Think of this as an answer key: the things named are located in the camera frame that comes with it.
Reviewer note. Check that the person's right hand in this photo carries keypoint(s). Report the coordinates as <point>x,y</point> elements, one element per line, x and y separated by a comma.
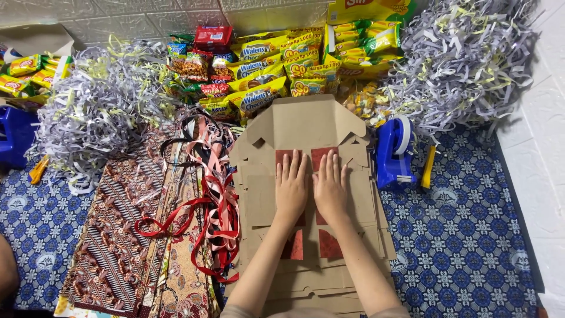
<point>331,194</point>

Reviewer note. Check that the person's left hand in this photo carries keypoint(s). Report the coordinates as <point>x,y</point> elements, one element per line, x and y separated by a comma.
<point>291,194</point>

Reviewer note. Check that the brown cardboard box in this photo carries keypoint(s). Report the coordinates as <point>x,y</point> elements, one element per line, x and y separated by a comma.
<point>309,123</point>

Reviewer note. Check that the blue tape dispenser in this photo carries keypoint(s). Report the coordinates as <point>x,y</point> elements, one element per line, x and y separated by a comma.
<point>394,152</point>
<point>15,134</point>

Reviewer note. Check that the bundle of red pink ribbons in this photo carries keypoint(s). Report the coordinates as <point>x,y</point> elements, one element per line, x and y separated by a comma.
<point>212,185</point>

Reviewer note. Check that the stack of flat cardboard sheets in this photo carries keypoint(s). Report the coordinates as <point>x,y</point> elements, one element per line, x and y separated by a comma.
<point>309,282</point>

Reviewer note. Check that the clear bag of mixed crackers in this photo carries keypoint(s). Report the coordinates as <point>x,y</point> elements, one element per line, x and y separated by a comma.
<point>362,104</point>

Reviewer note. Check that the yellow utility knife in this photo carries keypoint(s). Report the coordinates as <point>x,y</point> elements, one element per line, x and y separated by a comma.
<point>428,167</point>

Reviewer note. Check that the pile of yellow snack packets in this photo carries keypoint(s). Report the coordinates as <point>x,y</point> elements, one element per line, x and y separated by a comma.
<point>260,75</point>

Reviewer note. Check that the brown floral batik sheet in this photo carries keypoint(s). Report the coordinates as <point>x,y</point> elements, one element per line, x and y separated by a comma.
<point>183,274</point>

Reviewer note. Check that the blue patterned floor mat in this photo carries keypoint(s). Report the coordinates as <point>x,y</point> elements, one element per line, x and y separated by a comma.
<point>459,238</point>

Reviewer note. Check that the carton of green-yellow packets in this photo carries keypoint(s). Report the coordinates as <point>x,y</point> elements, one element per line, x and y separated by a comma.
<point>366,42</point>

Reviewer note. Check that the brown striped batik sheet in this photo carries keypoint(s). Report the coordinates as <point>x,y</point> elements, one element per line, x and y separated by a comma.
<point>119,221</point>

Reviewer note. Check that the red snack packet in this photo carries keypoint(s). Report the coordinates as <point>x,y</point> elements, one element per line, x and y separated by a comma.
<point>213,36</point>

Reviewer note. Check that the heap of grey shredded paper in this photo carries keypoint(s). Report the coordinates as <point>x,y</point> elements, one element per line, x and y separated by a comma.
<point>97,110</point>
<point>463,62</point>

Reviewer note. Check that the yellow snack carton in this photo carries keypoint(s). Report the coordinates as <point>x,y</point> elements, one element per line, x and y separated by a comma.
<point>370,9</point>

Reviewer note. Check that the orange utility knife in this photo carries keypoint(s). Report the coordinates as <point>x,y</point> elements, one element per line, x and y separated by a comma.
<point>38,169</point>

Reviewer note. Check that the carton of yellow-red packets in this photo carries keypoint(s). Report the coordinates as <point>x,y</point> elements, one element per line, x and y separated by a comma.
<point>31,75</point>

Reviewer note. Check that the person's left knee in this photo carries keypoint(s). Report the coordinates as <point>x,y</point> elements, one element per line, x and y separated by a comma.
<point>8,267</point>

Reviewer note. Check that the brown paper sheet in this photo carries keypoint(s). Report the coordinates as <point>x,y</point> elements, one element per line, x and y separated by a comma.
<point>39,39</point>

